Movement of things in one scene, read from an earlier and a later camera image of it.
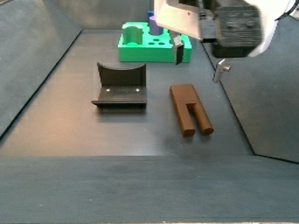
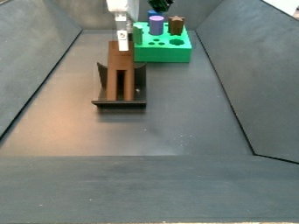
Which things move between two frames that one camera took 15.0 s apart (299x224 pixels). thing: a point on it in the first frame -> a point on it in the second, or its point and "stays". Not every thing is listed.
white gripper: (180, 16) -> (125, 9)
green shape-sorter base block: (157, 47) stays
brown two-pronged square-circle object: (182, 94) -> (120, 60)
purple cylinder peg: (154, 30) stays
